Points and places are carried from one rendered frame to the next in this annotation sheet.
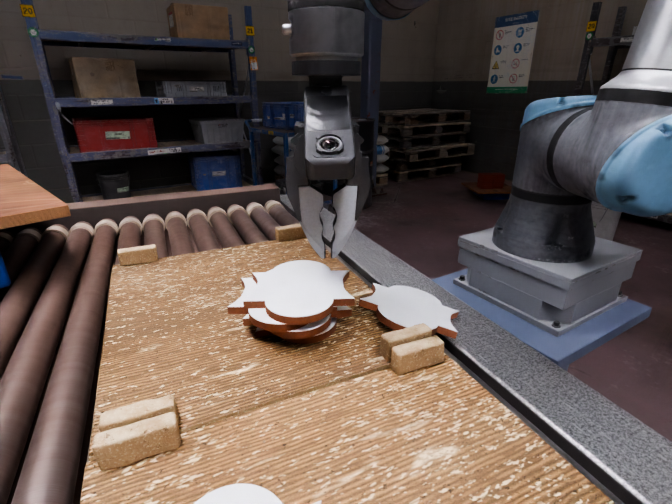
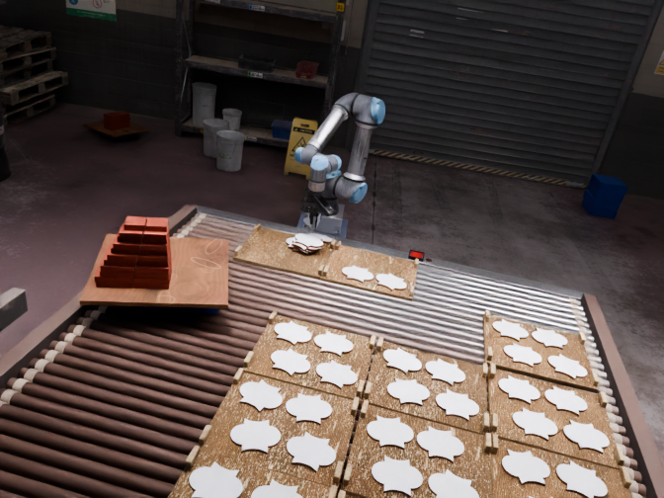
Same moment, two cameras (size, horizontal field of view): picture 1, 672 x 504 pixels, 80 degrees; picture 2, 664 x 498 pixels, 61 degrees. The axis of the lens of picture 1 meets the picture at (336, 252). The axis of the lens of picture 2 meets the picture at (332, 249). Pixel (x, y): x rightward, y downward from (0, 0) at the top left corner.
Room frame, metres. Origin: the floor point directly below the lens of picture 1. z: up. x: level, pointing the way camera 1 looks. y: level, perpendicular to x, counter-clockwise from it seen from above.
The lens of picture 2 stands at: (-0.94, 2.00, 2.20)
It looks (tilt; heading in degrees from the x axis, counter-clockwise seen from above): 28 degrees down; 302
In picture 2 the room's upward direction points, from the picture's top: 9 degrees clockwise
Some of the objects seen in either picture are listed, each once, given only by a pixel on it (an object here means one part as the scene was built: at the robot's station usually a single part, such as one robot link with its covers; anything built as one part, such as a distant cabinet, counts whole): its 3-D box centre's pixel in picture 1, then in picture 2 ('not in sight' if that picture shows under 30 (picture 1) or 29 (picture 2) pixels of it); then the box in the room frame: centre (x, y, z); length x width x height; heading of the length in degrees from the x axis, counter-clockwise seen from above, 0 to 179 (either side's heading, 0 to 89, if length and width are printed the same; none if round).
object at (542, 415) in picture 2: not in sight; (550, 411); (-0.83, 0.30, 0.94); 0.41 x 0.35 x 0.04; 23
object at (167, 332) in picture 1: (246, 303); (287, 251); (0.49, 0.13, 0.93); 0.41 x 0.35 x 0.02; 25
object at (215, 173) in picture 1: (215, 170); not in sight; (4.48, 1.35, 0.32); 0.50 x 0.41 x 0.37; 118
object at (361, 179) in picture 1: (347, 181); not in sight; (0.44, -0.01, 1.11); 0.05 x 0.02 x 0.09; 93
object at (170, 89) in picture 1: (191, 89); not in sight; (4.36, 1.46, 1.16); 0.60 x 0.40 x 0.15; 124
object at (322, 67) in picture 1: (326, 122); (312, 201); (0.46, 0.01, 1.17); 0.09 x 0.08 x 0.12; 3
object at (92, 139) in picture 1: (115, 133); not in sight; (3.99, 2.11, 0.78); 0.66 x 0.45 x 0.28; 122
